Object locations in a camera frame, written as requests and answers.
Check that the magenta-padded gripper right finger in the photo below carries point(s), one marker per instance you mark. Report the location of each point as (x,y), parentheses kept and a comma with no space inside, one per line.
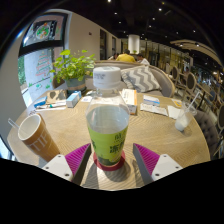
(165,165)

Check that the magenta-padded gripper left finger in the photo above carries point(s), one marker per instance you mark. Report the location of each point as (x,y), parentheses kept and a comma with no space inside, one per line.
(58,165)

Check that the clear bottle with green label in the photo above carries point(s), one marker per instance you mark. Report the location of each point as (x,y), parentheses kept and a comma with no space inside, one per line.
(106,140)

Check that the brown paper cup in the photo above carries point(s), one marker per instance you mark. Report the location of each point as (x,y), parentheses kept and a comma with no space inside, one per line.
(40,143)

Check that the clear plastic cup with straw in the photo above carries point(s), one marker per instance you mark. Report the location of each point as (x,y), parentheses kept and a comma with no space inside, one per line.
(181,121)

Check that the white napkin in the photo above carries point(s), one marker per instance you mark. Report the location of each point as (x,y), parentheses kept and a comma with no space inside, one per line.
(173,112)

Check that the dark grey tufted armchair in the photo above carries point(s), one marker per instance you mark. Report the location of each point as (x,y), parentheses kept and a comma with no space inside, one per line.
(206,128)

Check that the white paper sheet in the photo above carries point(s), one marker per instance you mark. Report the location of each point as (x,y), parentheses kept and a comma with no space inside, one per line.
(154,110)

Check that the long white package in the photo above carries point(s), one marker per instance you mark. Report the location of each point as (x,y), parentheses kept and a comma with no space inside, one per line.
(50,106)

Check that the thin clear straw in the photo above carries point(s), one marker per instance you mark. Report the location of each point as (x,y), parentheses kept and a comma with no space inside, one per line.
(13,123)

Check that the small yellow card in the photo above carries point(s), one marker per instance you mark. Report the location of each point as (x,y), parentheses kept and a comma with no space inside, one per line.
(177,103)

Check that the blue and white box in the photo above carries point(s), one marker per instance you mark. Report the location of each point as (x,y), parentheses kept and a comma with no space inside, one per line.
(40,102)

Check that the blue and white card pack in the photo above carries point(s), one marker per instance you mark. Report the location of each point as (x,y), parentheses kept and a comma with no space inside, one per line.
(151,100)

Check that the small light blue box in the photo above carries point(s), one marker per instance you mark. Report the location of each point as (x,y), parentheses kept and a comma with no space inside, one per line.
(73,99)

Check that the white printed leaflet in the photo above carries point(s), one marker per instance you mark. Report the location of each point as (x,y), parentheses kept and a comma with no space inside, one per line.
(86,99)

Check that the white tissue box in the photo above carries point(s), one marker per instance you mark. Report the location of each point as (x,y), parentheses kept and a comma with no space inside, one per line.
(131,100)

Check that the grey curved sofa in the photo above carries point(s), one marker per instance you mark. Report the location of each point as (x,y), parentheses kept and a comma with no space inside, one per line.
(163,81)

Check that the group of dining chairs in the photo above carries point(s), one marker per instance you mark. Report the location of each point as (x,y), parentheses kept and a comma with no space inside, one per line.
(190,81)

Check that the grey white chevron pillow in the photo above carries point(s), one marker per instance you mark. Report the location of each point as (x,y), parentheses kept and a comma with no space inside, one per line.
(141,78)

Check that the green potted plant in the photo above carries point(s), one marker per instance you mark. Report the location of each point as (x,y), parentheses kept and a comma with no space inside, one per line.
(71,66)

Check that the person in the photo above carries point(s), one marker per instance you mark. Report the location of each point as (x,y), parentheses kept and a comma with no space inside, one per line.
(144,61)
(125,57)
(112,56)

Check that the food picture window poster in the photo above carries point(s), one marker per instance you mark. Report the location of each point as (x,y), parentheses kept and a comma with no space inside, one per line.
(43,31)

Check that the ceiling spot lights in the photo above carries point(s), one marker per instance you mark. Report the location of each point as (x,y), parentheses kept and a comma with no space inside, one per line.
(160,9)

